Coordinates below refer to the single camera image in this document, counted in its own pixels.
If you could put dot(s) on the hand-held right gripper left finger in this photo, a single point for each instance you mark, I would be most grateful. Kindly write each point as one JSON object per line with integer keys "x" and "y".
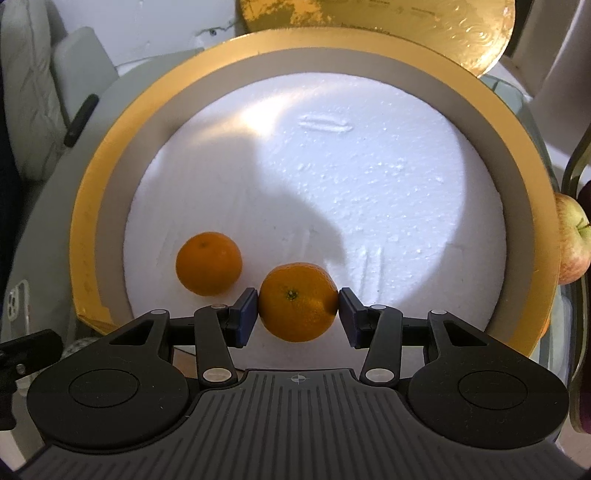
{"x": 247, "y": 318}

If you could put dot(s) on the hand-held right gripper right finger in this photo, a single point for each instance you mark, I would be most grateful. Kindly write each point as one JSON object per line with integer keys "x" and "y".
{"x": 352, "y": 321}

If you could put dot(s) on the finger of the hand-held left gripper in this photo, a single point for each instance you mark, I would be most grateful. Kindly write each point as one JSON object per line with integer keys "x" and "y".
{"x": 32, "y": 348}

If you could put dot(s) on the orange mandarin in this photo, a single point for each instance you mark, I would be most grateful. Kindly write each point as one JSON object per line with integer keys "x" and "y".
{"x": 295, "y": 304}
{"x": 208, "y": 263}

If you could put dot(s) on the round gold box white foam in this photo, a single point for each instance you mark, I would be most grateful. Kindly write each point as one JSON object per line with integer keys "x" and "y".
{"x": 323, "y": 161}

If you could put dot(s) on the yellow-red apple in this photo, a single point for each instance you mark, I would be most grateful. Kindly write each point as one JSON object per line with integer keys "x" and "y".
{"x": 575, "y": 240}

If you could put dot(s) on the round gold lid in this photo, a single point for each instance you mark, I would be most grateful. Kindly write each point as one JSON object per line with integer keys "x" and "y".
{"x": 369, "y": 27}

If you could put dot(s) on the white phone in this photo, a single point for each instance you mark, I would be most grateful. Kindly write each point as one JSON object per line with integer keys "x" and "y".
{"x": 18, "y": 302}

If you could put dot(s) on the black bar-shaped object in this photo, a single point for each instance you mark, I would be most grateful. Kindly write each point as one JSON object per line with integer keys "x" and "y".
{"x": 82, "y": 120}

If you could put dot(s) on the grey quilted sofa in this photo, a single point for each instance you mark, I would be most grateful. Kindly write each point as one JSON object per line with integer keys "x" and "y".
{"x": 27, "y": 83}

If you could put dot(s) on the grey cushion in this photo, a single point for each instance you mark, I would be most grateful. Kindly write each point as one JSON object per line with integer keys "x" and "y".
{"x": 85, "y": 64}

